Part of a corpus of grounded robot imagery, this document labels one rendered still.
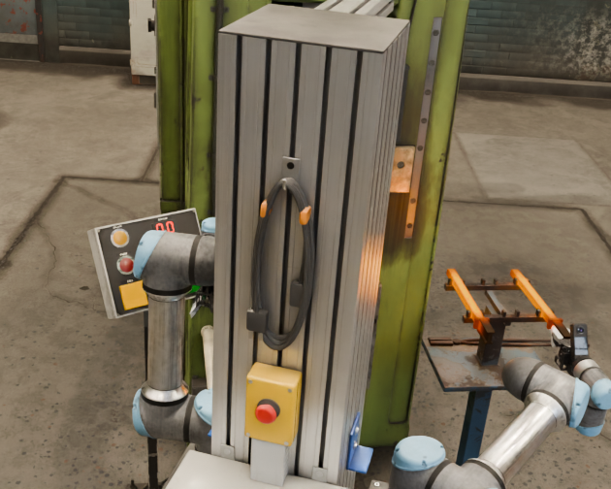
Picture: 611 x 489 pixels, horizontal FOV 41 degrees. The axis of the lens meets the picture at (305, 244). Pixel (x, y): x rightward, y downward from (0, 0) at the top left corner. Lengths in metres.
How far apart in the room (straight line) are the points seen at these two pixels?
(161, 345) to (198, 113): 0.99
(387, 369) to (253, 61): 2.23
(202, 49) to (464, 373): 1.39
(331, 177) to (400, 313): 1.96
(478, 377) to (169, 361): 1.26
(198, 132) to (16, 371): 1.74
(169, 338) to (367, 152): 0.88
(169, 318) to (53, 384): 2.03
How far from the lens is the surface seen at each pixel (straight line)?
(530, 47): 8.98
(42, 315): 4.41
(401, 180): 2.89
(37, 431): 3.66
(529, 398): 2.15
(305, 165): 1.25
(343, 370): 1.40
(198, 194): 2.80
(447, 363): 2.91
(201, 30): 2.63
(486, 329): 2.60
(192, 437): 2.04
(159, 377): 2.00
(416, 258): 3.08
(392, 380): 3.35
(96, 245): 2.53
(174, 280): 1.87
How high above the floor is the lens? 2.29
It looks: 27 degrees down
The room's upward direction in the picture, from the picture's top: 4 degrees clockwise
